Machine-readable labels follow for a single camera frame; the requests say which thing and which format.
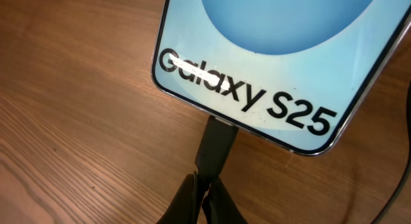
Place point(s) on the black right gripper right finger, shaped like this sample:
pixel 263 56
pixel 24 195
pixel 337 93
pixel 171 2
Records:
pixel 219 207

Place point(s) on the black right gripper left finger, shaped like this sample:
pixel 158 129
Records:
pixel 185 205

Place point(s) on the Samsung Galaxy smartphone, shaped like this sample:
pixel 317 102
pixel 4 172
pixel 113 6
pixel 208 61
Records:
pixel 290 71

